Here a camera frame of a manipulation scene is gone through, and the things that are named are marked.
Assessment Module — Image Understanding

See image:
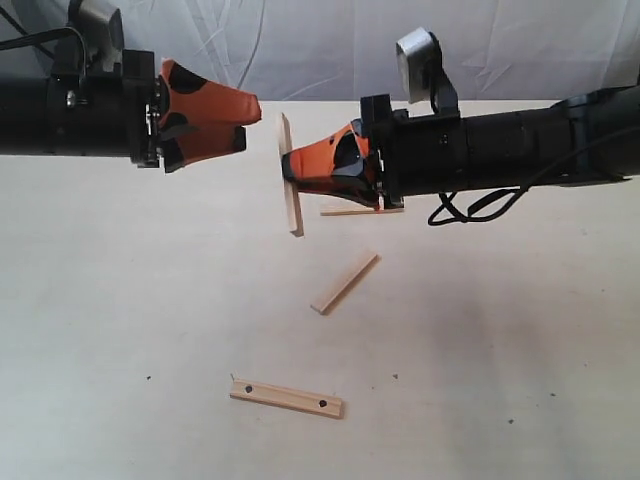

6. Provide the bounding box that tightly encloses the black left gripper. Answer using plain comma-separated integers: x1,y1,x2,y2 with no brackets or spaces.
47,49,262,174

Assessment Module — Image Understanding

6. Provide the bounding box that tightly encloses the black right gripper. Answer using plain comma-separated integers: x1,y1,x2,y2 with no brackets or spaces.
281,94,468,209

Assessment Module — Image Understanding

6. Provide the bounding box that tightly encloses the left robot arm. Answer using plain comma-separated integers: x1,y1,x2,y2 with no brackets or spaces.
1,50,262,173

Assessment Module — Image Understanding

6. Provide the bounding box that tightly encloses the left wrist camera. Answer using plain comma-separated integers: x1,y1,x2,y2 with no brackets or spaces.
51,0,124,78

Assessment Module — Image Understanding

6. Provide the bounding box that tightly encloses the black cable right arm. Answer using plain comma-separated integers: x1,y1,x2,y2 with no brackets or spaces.
427,124,640,229

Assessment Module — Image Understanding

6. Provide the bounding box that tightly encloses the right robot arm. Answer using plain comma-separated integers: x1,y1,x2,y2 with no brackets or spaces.
281,86,639,208

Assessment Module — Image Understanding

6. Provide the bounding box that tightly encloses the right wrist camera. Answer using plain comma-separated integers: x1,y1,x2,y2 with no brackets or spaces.
395,27,460,115

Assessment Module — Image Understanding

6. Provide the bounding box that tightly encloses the white backdrop cloth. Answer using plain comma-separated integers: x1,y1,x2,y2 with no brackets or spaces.
0,0,640,102

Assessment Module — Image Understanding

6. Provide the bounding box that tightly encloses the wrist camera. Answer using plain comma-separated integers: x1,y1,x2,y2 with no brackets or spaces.
51,0,124,78
395,27,460,115

